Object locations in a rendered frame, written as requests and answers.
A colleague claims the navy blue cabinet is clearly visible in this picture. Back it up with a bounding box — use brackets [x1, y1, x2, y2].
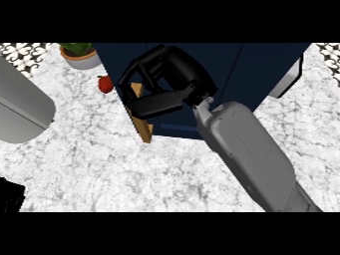
[92, 42, 312, 140]

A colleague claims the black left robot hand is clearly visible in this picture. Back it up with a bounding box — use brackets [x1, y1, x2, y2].
[0, 175, 27, 213]

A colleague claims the red apple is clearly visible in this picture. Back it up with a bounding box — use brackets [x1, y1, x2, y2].
[96, 75, 117, 95]

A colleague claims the grey cabinet side panel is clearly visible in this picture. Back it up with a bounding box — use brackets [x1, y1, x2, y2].
[266, 54, 306, 100]

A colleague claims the potted green plant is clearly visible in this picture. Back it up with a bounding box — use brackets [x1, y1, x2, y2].
[58, 42, 103, 71]

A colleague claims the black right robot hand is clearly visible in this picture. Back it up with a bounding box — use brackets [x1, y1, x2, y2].
[115, 44, 219, 121]

